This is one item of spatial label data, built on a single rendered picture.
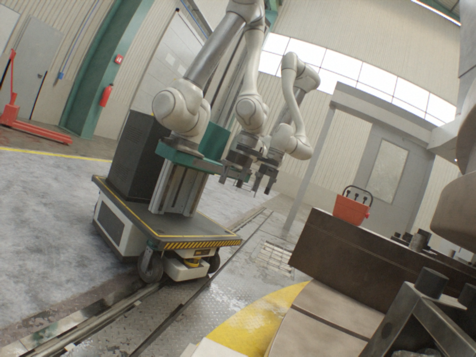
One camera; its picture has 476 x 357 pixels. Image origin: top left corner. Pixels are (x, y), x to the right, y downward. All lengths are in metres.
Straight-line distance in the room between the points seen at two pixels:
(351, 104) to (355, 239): 3.27
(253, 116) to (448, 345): 0.88
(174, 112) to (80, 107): 5.98
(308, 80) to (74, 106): 6.19
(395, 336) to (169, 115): 0.97
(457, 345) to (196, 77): 1.12
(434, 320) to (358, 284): 1.07
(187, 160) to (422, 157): 4.28
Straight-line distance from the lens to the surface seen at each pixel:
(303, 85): 1.72
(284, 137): 1.36
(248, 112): 0.94
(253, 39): 1.30
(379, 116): 4.55
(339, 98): 4.47
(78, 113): 6.92
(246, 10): 1.19
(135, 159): 1.54
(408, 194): 4.77
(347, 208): 1.47
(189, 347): 0.61
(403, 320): 0.53
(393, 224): 4.70
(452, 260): 3.43
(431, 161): 5.08
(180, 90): 1.05
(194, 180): 1.64
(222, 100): 1.66
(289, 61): 1.66
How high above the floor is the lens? 0.77
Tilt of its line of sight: 4 degrees down
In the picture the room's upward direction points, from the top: 21 degrees clockwise
